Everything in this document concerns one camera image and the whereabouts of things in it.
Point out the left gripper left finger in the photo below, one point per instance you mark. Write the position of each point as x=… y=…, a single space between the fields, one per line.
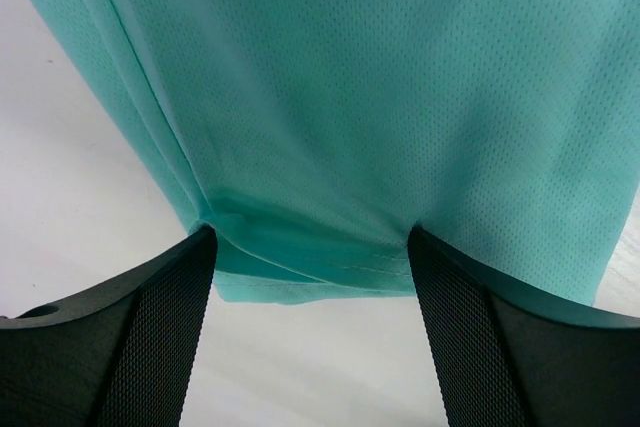
x=119 y=353

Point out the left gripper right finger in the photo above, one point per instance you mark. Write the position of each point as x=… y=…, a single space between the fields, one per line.
x=509 y=354

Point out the teal t shirt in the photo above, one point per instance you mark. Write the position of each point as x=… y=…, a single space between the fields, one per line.
x=313 y=135

